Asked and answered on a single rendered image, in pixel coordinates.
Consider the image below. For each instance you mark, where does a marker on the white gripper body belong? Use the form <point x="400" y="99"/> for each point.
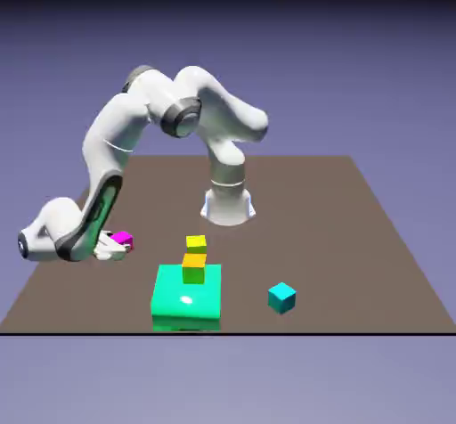
<point x="107" y="246"/>

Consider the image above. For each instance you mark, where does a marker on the small magenta cube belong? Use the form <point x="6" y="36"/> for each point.
<point x="123" y="238"/>

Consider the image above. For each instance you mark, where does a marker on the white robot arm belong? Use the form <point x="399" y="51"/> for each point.
<point x="110" y="135"/>

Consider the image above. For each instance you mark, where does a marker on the small yellow cube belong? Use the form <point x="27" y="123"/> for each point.
<point x="196" y="243"/>

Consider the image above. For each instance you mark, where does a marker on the small orange cube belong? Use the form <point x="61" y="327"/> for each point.
<point x="194" y="269"/>

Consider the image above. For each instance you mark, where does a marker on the small cyan cube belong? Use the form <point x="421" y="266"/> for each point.
<point x="281" y="297"/>

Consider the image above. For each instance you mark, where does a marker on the large green box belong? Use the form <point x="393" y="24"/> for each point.
<point x="185" y="299"/>

